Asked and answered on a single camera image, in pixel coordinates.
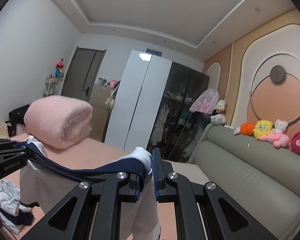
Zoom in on white navy-trimmed shirt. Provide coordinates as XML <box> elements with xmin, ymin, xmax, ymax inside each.
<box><xmin>17</xmin><ymin>136</ymin><xmax>161</xmax><ymax>239</ymax></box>

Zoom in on pile of patterned clothes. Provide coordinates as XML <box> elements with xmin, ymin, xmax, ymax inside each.
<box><xmin>0</xmin><ymin>179</ymin><xmax>41</xmax><ymax>236</ymax></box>

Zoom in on black bag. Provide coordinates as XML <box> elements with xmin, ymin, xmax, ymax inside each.
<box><xmin>8</xmin><ymin>104</ymin><xmax>30</xmax><ymax>126</ymax></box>

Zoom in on black glass wardrobe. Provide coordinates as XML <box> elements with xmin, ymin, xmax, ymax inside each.
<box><xmin>147</xmin><ymin>62</ymin><xmax>209</xmax><ymax>163</ymax></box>

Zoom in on rolled pink blanket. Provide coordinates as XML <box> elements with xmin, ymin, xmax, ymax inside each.
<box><xmin>24</xmin><ymin>95</ymin><xmax>93</xmax><ymax>150</ymax></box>

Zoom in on white plush toy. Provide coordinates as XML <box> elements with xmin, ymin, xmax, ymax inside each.
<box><xmin>210</xmin><ymin>100</ymin><xmax>227</xmax><ymax>126</ymax></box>

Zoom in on white wardrobe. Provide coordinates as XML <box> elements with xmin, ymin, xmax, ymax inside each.
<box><xmin>104</xmin><ymin>50</ymin><xmax>172</xmax><ymax>152</ymax></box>

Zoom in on pink children's umbrella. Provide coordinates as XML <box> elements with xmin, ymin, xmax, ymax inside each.
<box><xmin>189</xmin><ymin>88</ymin><xmax>219</xmax><ymax>115</ymax></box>

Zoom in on orange carrot plush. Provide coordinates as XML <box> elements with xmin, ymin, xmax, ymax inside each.
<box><xmin>234</xmin><ymin>122</ymin><xmax>255</xmax><ymax>136</ymax></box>

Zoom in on red blue plush doll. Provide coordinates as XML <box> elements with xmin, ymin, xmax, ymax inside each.
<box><xmin>55</xmin><ymin>59</ymin><xmax>65</xmax><ymax>77</ymax></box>

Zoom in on grey-green padded headboard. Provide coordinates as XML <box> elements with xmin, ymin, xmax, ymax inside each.
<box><xmin>186</xmin><ymin>124</ymin><xmax>300</xmax><ymax>239</ymax></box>

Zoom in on dark grey door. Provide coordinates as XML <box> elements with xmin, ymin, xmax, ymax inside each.
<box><xmin>61</xmin><ymin>47</ymin><xmax>106</xmax><ymax>101</ymax></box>

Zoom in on yellow sponge plush toy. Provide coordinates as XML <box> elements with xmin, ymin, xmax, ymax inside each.
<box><xmin>253</xmin><ymin>120</ymin><xmax>273</xmax><ymax>140</ymax></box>

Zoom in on pink white bear plush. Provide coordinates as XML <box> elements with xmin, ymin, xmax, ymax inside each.
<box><xmin>259</xmin><ymin>119</ymin><xmax>289</xmax><ymax>148</ymax></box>

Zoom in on round brown wall disc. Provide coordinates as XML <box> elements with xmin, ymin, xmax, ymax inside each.
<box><xmin>269</xmin><ymin>65</ymin><xmax>286</xmax><ymax>83</ymax></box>

